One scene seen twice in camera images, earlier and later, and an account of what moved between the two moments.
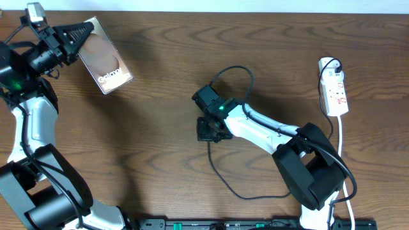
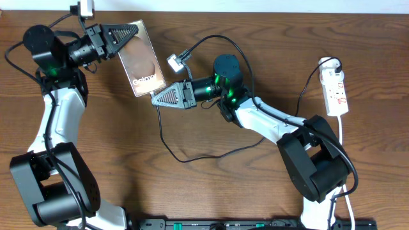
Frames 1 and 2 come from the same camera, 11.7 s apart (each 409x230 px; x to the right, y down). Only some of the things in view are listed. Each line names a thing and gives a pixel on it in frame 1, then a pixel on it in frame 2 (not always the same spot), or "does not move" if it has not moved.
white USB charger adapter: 329,75 does not move
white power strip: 334,93 does not move
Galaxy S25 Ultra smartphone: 102,60 to 140,63
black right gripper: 202,135 to 179,87
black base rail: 248,224 does not move
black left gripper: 50,37 to 103,43
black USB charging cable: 339,69 to 252,143
